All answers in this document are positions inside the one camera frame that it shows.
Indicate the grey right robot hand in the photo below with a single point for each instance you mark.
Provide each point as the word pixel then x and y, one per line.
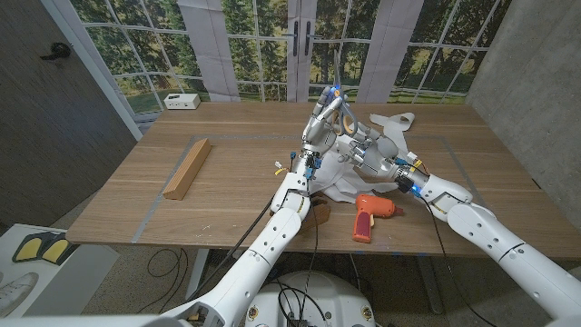
pixel 381 156

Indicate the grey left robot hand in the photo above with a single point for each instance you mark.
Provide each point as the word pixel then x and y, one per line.
pixel 320 134

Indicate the grey and tan scissors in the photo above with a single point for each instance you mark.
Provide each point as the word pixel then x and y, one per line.
pixel 348 109

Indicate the white receipt paper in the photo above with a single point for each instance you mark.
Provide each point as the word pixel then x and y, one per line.
pixel 349 191

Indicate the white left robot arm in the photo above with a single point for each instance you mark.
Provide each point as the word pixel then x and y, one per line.
pixel 268 245

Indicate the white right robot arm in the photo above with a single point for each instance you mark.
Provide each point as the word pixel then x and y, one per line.
pixel 499 245

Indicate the orange toy drill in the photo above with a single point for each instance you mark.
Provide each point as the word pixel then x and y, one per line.
pixel 370 206

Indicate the dark brown slotted wooden block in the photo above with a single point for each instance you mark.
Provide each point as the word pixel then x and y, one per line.
pixel 320 215

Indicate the printed window forest backdrop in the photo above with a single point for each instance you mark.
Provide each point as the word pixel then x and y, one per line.
pixel 272 45

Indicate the long light wooden block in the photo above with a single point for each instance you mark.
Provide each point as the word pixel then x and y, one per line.
pixel 188 168

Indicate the grey table leg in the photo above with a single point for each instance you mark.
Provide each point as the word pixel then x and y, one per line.
pixel 431 286
pixel 196 277

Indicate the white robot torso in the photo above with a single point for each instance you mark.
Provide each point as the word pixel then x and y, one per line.
pixel 336 290

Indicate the white power strip box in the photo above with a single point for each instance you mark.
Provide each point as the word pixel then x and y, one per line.
pixel 181 101

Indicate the white floor platform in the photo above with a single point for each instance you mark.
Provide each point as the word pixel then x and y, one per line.
pixel 81 277

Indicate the yellow and black foot pedal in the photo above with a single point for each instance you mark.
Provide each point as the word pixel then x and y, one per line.
pixel 28 249

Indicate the white sneaker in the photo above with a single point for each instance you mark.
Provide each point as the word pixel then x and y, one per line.
pixel 13 293

